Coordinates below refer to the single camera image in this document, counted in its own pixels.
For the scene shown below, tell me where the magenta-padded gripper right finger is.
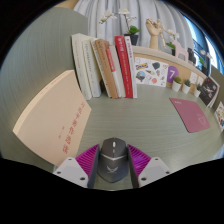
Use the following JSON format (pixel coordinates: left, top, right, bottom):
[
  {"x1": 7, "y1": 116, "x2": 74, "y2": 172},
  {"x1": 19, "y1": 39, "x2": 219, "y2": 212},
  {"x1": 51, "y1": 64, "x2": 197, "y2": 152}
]
[{"x1": 127, "y1": 144, "x2": 172, "y2": 189}]

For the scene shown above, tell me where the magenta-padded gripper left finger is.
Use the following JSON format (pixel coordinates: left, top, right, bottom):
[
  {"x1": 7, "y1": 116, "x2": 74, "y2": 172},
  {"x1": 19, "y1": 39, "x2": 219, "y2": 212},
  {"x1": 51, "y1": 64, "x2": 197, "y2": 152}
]
[{"x1": 53, "y1": 143, "x2": 101, "y2": 189}]

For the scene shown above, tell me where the dark grey computer mouse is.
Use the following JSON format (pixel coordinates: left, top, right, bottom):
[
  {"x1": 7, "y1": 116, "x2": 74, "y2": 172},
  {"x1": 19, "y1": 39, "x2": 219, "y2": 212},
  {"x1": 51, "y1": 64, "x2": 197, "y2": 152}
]
[{"x1": 97, "y1": 137, "x2": 130, "y2": 183}]

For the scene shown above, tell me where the maroon mouse pad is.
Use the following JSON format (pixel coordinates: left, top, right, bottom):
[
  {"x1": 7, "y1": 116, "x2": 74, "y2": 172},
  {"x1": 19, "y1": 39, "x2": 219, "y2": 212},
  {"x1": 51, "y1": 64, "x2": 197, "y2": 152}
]
[{"x1": 168, "y1": 97, "x2": 212, "y2": 134}]

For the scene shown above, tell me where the beige book with red lettering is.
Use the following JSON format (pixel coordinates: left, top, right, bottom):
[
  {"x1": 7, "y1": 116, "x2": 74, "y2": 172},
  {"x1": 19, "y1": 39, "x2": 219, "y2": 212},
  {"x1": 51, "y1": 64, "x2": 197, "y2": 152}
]
[{"x1": 12, "y1": 69, "x2": 92, "y2": 167}]

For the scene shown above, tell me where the small plant in white pot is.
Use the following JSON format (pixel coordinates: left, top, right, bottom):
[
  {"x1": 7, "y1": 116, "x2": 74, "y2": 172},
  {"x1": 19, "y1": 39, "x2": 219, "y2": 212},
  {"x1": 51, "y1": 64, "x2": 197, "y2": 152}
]
[
  {"x1": 193, "y1": 83, "x2": 203, "y2": 99},
  {"x1": 171, "y1": 76, "x2": 183, "y2": 93},
  {"x1": 181, "y1": 79, "x2": 192, "y2": 95}
]

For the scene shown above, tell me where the black cover book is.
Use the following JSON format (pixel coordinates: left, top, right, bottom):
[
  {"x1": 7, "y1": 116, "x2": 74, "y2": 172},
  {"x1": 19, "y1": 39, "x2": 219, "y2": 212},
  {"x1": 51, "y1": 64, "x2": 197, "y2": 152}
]
[{"x1": 198, "y1": 76, "x2": 220, "y2": 108}]

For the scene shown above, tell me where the white card with stickers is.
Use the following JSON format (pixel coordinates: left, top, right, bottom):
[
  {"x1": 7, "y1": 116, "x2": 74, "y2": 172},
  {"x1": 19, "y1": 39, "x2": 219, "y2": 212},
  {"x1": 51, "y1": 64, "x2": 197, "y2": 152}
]
[{"x1": 134, "y1": 56, "x2": 170, "y2": 88}]

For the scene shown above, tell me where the purple round sign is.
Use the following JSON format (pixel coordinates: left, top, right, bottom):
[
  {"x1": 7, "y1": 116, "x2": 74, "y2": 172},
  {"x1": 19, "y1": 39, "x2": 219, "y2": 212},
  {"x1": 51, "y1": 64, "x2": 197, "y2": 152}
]
[{"x1": 166, "y1": 65, "x2": 180, "y2": 84}]

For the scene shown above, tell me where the white book behind black book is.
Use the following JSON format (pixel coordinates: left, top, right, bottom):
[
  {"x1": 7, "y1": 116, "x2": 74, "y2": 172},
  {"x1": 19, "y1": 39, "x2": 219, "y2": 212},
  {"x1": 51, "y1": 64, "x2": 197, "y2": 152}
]
[{"x1": 210, "y1": 84, "x2": 222, "y2": 109}]

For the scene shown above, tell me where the small red and white book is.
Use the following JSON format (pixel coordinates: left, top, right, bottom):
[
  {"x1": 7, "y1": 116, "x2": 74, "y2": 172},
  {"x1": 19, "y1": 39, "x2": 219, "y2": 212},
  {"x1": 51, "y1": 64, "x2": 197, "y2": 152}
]
[{"x1": 105, "y1": 44, "x2": 127, "y2": 99}]

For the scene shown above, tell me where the tan book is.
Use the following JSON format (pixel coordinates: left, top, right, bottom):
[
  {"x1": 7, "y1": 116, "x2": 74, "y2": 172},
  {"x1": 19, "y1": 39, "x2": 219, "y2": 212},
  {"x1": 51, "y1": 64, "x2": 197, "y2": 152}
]
[{"x1": 91, "y1": 38, "x2": 120, "y2": 100}]

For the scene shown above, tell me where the thick white book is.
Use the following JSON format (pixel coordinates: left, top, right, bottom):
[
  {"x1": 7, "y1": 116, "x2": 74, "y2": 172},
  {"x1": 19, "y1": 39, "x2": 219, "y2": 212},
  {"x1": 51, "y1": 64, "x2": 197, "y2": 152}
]
[{"x1": 71, "y1": 32, "x2": 93, "y2": 101}]

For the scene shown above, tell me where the red spine book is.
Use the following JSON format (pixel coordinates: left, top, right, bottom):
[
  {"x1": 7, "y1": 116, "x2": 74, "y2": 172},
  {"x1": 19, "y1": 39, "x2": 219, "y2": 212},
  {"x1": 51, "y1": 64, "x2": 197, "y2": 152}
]
[{"x1": 114, "y1": 35, "x2": 134, "y2": 99}]

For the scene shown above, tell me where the wooden desk shelf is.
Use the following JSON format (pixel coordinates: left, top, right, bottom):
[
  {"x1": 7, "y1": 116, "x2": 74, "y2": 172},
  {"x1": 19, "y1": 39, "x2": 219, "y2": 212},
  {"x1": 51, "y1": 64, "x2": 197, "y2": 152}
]
[{"x1": 131, "y1": 44, "x2": 214, "y2": 89}]

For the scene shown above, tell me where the white orchid in dark pot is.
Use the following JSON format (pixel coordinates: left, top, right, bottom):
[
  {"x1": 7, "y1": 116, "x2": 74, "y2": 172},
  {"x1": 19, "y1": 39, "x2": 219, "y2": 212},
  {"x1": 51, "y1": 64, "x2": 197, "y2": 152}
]
[{"x1": 198, "y1": 49, "x2": 214, "y2": 76}]

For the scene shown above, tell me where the green desk partition panel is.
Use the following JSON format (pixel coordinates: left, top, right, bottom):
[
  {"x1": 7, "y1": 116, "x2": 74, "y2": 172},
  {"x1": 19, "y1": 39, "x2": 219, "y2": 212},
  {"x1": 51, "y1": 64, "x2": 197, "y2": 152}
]
[
  {"x1": 0, "y1": 7, "x2": 89, "y2": 158},
  {"x1": 209, "y1": 64, "x2": 224, "y2": 101}
]

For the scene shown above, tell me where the black wooden horse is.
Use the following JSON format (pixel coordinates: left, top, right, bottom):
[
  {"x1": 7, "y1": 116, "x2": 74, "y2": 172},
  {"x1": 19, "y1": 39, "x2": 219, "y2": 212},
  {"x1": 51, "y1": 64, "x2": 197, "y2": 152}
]
[{"x1": 187, "y1": 47, "x2": 198, "y2": 65}]

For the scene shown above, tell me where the pale pink wooden horse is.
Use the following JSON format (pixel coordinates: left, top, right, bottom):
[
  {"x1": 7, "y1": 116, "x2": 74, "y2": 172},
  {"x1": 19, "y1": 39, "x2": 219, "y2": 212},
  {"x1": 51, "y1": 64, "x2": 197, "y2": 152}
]
[{"x1": 172, "y1": 40, "x2": 189, "y2": 62}]

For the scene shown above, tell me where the white orchid behind horse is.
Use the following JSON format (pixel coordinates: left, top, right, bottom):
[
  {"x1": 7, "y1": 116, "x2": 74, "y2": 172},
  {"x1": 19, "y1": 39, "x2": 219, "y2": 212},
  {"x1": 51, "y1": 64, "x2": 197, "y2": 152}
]
[{"x1": 165, "y1": 29, "x2": 181, "y2": 56}]

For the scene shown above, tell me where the white orchid in black pot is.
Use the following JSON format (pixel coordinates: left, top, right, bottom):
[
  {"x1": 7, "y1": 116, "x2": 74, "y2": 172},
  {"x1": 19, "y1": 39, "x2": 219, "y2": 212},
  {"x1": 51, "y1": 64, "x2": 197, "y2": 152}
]
[{"x1": 98, "y1": 8, "x2": 142, "y2": 47}]

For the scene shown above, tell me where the wooden hand model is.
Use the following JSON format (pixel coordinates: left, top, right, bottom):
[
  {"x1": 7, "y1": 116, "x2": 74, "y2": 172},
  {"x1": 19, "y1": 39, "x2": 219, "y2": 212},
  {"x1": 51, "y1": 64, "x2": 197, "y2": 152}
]
[{"x1": 145, "y1": 17, "x2": 165, "y2": 51}]

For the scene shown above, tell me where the dark framed window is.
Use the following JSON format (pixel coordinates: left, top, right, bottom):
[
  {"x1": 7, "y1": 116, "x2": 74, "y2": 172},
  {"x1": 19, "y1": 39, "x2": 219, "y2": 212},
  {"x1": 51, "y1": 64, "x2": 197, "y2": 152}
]
[{"x1": 181, "y1": 14, "x2": 223, "y2": 69}]

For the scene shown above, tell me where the grey curtain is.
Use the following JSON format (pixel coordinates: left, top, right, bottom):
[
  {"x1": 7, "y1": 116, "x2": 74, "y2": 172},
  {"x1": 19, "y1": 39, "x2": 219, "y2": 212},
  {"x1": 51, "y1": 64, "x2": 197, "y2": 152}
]
[{"x1": 73, "y1": 0, "x2": 194, "y2": 51}]

